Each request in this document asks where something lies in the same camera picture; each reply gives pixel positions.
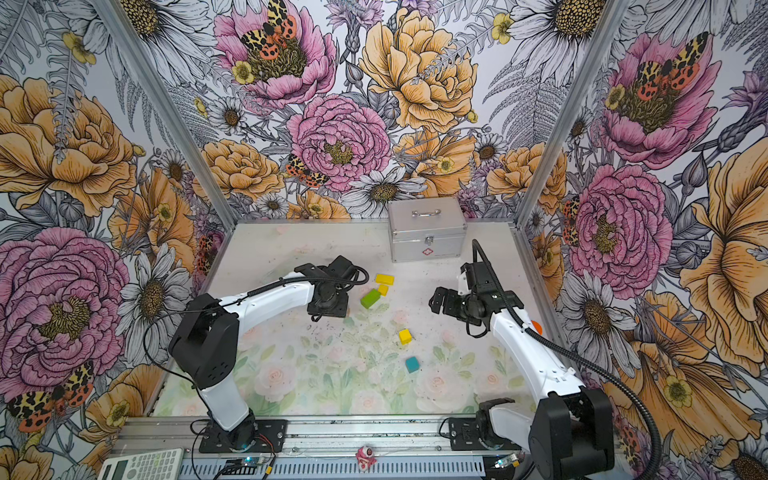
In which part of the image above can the green rectangular block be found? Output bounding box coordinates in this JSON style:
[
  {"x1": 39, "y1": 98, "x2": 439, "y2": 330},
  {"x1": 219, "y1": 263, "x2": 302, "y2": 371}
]
[{"x1": 360, "y1": 289, "x2": 381, "y2": 309}]

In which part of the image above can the yellow rectangular block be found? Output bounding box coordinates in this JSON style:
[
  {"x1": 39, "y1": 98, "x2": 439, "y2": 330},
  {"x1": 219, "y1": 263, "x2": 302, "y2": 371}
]
[{"x1": 375, "y1": 274, "x2": 395, "y2": 286}]

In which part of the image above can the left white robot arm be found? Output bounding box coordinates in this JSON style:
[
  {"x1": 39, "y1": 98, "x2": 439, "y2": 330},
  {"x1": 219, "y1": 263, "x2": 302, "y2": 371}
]
[{"x1": 169, "y1": 256, "x2": 370, "y2": 452}]

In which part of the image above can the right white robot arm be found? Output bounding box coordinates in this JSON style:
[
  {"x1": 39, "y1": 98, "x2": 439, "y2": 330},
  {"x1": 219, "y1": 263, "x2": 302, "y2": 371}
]
[{"x1": 429, "y1": 262, "x2": 615, "y2": 479}]

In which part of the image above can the silver metal case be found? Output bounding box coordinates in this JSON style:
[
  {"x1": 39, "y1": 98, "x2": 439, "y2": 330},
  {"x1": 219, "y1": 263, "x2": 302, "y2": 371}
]
[{"x1": 387, "y1": 197, "x2": 467, "y2": 263}]

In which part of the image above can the teal cube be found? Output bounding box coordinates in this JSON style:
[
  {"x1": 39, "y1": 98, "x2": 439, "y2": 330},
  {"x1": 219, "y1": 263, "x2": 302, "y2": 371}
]
[{"x1": 405, "y1": 357, "x2": 421, "y2": 373}]

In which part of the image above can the pink toy figure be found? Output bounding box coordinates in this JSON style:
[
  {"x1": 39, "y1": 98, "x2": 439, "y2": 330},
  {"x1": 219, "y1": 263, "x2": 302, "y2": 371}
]
[{"x1": 355, "y1": 446, "x2": 377, "y2": 471}]

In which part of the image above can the white calculator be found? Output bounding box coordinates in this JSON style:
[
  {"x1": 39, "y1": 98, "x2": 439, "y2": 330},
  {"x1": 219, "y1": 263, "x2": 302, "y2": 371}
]
[{"x1": 97, "y1": 449, "x2": 184, "y2": 480}]

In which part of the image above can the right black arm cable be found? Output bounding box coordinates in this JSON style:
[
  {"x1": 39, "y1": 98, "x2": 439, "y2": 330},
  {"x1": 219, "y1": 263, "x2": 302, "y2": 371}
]
[{"x1": 471, "y1": 239, "x2": 662, "y2": 480}]

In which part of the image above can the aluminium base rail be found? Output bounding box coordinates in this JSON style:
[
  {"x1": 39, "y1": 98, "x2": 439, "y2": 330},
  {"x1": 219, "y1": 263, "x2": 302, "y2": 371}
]
[{"x1": 110, "y1": 413, "x2": 622, "y2": 460}]

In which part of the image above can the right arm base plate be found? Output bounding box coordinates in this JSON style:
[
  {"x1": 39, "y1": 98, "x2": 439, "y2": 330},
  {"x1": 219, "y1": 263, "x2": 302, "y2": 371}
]
[{"x1": 439, "y1": 417, "x2": 521, "y2": 452}]

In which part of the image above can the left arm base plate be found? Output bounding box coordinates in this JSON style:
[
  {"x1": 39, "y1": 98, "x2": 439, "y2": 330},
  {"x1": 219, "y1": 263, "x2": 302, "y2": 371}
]
[{"x1": 199, "y1": 419, "x2": 288, "y2": 454}]

